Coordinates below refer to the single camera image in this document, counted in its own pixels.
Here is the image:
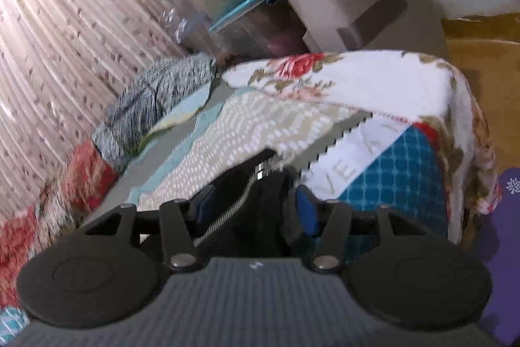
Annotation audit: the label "clear storage box teal lid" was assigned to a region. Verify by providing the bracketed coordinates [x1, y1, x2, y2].
[158, 0, 314, 61]

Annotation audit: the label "purple mat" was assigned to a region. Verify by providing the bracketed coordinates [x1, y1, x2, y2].
[473, 167, 520, 347]

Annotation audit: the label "pink floral curtain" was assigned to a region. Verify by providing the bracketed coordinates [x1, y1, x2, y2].
[0, 0, 192, 226]

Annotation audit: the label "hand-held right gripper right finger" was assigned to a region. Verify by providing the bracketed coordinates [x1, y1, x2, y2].
[295, 186, 412, 273]

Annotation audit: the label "black pants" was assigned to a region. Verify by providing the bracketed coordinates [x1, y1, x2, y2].
[192, 148, 304, 262]

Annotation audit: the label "clear plastic bag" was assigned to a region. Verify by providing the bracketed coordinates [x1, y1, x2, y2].
[162, 9, 192, 44]

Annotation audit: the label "white floral fleece blanket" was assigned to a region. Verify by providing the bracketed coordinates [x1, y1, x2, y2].
[221, 50, 503, 216]

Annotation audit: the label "beige teal patterned bed cover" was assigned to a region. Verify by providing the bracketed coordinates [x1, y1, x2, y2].
[0, 87, 452, 335]

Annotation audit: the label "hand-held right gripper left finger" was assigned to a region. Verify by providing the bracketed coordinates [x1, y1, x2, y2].
[84, 185, 216, 273]

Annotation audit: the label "red floral blanket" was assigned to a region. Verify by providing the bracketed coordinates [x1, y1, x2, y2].
[0, 141, 121, 309]

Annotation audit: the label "gray speckled knit cloth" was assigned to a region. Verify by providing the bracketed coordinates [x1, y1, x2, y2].
[91, 53, 218, 174]

